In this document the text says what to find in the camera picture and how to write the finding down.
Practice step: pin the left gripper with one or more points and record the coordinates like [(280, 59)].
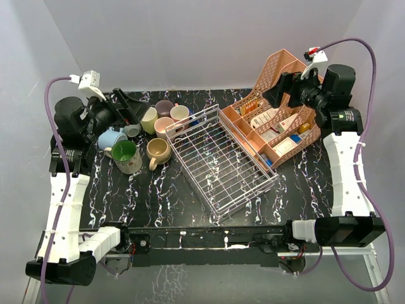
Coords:
[(132, 109)]

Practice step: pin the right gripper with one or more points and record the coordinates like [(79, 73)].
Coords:
[(288, 83)]

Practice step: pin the light blue mug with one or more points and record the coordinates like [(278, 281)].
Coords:
[(110, 137)]

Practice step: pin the beige round mug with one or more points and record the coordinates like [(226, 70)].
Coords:
[(158, 152)]

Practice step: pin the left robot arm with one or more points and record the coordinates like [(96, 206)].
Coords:
[(62, 259)]

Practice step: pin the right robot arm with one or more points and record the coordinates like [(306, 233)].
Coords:
[(353, 222)]

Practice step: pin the yellow-green mug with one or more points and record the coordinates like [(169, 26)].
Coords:
[(149, 120)]

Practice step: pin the grey mug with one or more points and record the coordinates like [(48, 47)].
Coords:
[(132, 130)]

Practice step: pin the purple mug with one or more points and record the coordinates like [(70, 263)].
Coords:
[(163, 108)]

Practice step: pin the peach desk organizer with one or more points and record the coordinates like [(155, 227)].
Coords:
[(272, 135)]

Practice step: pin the pink mug white inside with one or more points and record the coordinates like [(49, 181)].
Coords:
[(180, 113)]

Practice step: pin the white wire dish rack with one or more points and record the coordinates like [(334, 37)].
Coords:
[(220, 170)]

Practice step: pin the black front rail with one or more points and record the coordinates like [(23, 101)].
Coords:
[(216, 245)]

